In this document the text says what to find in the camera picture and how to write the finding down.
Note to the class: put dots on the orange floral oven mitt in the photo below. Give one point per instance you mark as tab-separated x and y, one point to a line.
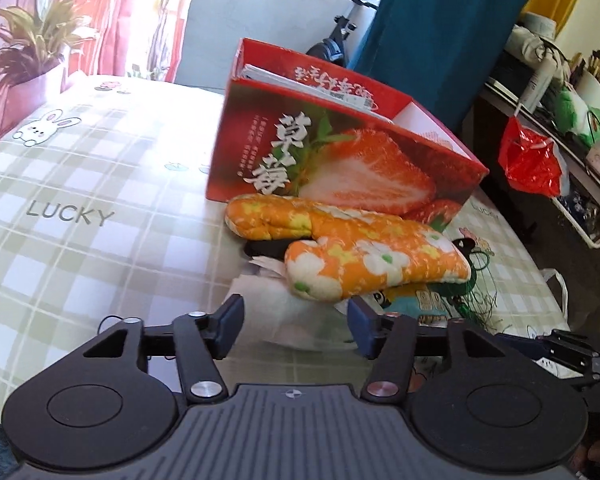
337	253

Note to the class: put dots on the white wire rack shelf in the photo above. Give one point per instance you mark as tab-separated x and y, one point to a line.
581	176

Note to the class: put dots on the black exercise bike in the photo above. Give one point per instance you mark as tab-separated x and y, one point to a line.
347	15

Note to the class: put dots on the white brush holder cup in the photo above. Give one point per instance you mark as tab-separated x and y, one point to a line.
588	88

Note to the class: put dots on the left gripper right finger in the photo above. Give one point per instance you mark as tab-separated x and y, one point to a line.
388	341

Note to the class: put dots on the white spray bottle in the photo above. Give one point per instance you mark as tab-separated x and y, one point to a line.
538	84

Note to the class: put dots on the teal curtain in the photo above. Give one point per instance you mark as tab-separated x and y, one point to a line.
439	52

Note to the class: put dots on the beige drawstring pouch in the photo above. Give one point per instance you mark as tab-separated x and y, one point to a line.
533	38

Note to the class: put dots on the potted green plant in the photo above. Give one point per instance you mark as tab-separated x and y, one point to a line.
34	53

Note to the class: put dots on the red strawberry cardboard box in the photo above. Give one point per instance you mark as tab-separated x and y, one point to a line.
297	126

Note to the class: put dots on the green plush toy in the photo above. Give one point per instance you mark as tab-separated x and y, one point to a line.
573	115

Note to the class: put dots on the checked bunny tablecloth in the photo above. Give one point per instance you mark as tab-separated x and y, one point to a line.
108	218

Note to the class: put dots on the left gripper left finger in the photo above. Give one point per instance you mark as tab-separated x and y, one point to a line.
201	339

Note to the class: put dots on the light blue snack packet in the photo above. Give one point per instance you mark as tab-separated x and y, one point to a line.
414	300

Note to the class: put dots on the red plastic bag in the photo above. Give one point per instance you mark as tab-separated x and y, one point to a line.
532	162

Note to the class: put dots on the white tissue paper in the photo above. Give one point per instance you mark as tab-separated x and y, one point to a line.
274	315

